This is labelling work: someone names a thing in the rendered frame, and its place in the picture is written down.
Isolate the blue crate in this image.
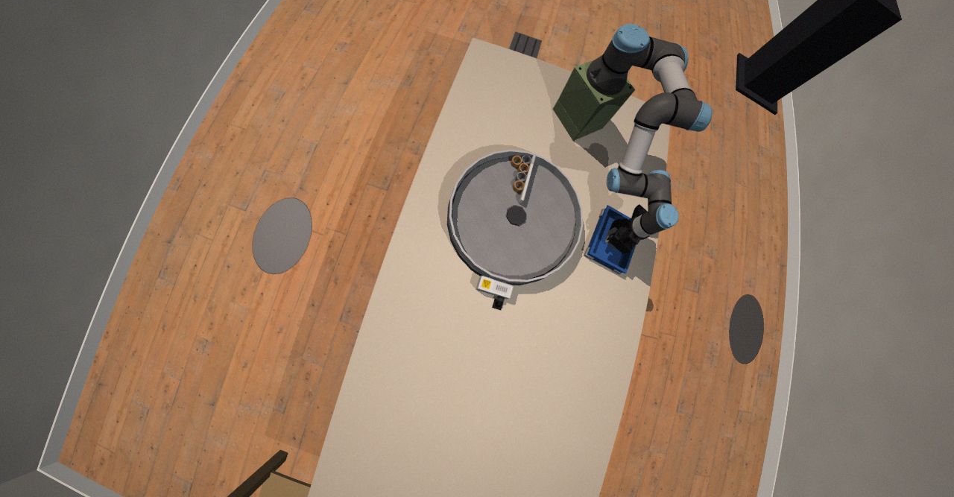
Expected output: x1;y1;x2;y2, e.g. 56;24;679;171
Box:
584;208;636;274

